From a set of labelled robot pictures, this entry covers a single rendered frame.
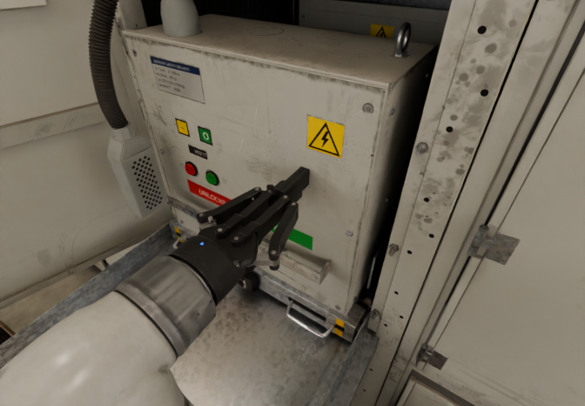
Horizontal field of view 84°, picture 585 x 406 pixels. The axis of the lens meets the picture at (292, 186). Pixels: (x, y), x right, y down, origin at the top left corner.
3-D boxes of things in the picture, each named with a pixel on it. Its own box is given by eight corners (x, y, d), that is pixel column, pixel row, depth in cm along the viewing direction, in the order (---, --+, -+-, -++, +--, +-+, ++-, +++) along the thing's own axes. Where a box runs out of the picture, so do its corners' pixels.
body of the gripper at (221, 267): (171, 286, 39) (224, 239, 45) (224, 322, 35) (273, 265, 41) (154, 243, 34) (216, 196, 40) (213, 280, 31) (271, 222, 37)
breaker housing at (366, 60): (346, 321, 65) (392, 84, 36) (178, 226, 87) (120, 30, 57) (419, 191, 99) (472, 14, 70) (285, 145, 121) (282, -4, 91)
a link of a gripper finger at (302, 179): (279, 191, 45) (284, 192, 45) (305, 167, 50) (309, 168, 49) (279, 207, 47) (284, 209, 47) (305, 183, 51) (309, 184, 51)
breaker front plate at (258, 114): (342, 323, 65) (382, 92, 36) (177, 229, 86) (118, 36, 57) (345, 319, 66) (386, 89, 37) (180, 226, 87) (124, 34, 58)
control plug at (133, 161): (143, 219, 68) (115, 147, 57) (128, 212, 70) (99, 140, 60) (172, 200, 73) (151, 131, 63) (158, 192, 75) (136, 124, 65)
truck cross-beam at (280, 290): (352, 343, 66) (355, 328, 63) (172, 238, 90) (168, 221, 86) (361, 324, 70) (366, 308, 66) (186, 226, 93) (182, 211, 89)
